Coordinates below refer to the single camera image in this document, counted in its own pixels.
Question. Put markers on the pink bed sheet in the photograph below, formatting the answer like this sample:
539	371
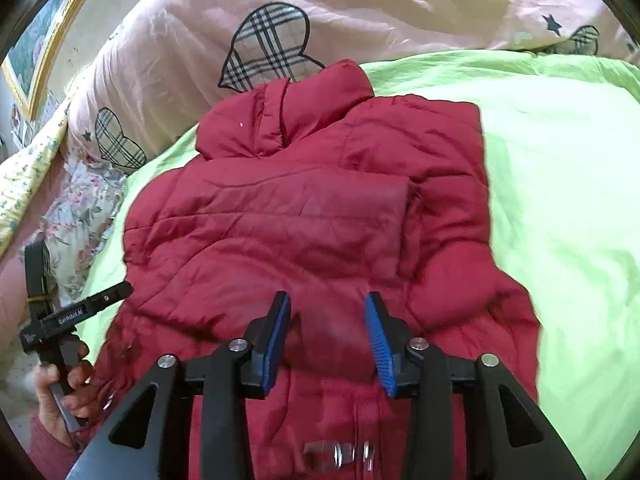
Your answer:
10	300

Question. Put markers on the green blanket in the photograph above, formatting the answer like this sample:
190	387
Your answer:
550	185

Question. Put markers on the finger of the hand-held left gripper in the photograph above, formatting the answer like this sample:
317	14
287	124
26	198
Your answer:
107	299

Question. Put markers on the person's left hand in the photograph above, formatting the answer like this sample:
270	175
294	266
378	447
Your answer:
82	395

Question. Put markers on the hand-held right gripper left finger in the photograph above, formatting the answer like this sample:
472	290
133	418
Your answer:
277	340

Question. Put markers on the floral ruffled pillow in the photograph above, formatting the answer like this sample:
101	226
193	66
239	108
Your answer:
80	215

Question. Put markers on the yellow floral quilt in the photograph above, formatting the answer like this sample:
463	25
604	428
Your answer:
25	180

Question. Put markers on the pink duvet with plaid hearts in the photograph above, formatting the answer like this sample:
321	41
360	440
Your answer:
375	15

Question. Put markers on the person's left forearm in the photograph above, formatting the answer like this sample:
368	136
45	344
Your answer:
47	452

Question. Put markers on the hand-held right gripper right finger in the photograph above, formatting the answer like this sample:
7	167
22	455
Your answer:
380	345

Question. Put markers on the gold framed picture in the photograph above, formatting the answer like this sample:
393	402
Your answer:
45	25

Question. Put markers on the red puffer jacket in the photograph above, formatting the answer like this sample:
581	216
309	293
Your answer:
300	220

